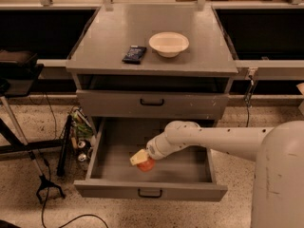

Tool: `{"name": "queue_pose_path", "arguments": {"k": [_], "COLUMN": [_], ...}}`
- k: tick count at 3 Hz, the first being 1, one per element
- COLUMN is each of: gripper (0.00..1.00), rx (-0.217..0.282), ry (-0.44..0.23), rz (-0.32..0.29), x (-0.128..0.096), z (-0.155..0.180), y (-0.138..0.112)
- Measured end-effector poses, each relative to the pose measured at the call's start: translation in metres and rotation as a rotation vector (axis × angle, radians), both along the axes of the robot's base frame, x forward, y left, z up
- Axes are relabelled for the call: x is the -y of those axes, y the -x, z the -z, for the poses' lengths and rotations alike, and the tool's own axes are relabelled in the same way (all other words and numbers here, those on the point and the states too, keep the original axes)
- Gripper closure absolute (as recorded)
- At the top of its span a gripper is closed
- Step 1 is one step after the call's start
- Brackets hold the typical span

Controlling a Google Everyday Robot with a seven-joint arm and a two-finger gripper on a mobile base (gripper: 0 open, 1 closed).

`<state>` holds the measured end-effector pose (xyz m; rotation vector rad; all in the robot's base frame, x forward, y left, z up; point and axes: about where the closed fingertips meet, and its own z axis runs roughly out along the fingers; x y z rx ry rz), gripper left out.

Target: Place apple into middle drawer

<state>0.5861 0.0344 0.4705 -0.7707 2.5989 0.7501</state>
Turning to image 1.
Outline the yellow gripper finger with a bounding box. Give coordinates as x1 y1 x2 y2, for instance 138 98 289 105
130 149 149 165

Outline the red orange apple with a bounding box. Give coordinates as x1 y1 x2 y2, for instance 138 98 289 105
137 159 155 172

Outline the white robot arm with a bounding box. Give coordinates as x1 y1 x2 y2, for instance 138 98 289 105
130 121 304 228

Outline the open grey lower drawer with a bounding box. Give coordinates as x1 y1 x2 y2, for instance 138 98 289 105
74 118 227 201

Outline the closed grey upper drawer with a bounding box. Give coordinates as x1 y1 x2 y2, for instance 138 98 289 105
76 90 228 120

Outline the grey drawer cabinet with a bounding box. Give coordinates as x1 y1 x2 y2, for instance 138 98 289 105
66 4 238 128

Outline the soda can lower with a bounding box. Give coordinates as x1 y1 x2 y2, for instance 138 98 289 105
77 153 87 163

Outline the soda can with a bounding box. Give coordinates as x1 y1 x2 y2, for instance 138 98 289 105
77 153 87 163
77 140 86 150

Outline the soda can upper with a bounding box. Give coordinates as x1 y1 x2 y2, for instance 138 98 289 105
77 140 86 150

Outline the green snack bags pile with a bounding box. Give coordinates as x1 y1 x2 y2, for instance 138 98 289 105
70 108 93 139

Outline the black tripod stand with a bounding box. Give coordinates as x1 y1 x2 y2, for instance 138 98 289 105
0 96 66 202

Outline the dark blue snack bag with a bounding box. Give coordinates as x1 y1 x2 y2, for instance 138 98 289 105
123 46 146 65

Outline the white bowl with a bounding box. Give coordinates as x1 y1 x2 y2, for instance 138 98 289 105
149 32 190 58

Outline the black tray on stand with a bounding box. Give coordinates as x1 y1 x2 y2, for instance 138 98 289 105
0 49 44 98

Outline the black floor cable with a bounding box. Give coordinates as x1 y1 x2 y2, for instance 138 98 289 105
28 92 110 228

